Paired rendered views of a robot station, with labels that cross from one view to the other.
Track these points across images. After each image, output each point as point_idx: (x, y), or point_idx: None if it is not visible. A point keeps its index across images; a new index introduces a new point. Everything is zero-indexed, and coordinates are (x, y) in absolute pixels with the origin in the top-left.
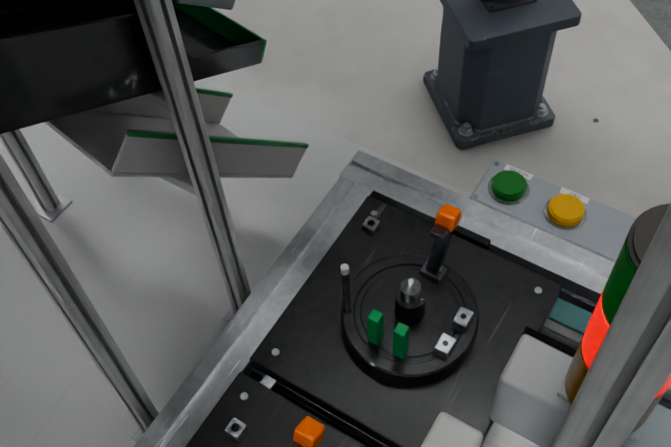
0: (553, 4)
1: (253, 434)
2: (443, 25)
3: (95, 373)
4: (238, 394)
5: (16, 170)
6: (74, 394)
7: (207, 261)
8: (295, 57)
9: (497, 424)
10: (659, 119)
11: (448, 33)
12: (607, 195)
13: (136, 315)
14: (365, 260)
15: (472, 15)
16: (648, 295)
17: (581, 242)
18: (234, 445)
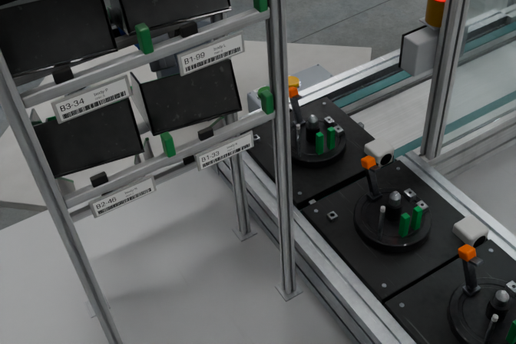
0: (202, 26)
1: (337, 213)
2: (163, 72)
3: (236, 309)
4: (313, 213)
5: (48, 320)
6: (243, 323)
7: (200, 238)
8: None
9: None
10: (247, 57)
11: (170, 72)
12: None
13: (211, 280)
14: (272, 148)
15: (185, 49)
16: None
17: (309, 85)
18: (339, 221)
